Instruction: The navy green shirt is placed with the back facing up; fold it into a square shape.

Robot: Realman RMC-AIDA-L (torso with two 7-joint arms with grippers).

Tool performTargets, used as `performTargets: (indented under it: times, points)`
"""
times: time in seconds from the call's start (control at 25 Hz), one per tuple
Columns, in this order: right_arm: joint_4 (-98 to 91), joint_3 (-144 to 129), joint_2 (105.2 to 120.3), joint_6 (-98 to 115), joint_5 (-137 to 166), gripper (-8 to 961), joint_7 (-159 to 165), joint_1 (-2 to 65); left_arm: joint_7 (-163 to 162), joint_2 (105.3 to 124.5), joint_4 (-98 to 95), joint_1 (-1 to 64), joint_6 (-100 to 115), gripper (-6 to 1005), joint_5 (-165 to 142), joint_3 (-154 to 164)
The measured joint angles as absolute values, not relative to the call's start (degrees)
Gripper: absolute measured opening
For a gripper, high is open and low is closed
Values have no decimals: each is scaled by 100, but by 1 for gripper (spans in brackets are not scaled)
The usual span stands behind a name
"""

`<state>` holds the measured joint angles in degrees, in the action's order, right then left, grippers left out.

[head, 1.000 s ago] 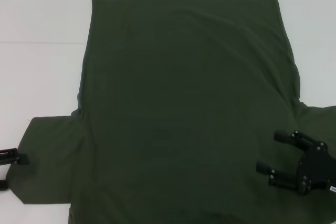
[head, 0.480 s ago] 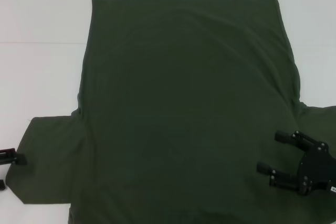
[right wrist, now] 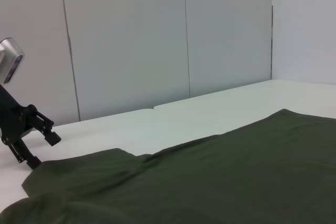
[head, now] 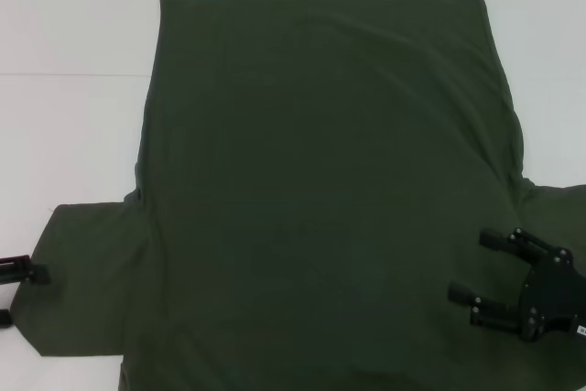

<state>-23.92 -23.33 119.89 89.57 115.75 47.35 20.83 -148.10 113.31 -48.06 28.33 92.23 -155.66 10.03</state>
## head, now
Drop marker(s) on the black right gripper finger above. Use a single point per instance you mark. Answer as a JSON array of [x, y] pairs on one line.
[[513, 243], [490, 311]]

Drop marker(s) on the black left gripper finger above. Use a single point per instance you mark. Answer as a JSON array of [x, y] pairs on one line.
[[4, 318], [25, 271]]

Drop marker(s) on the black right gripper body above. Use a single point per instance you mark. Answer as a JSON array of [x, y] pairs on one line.
[[556, 290]]

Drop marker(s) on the dark green shirt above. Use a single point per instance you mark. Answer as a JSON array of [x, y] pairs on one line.
[[320, 157]]

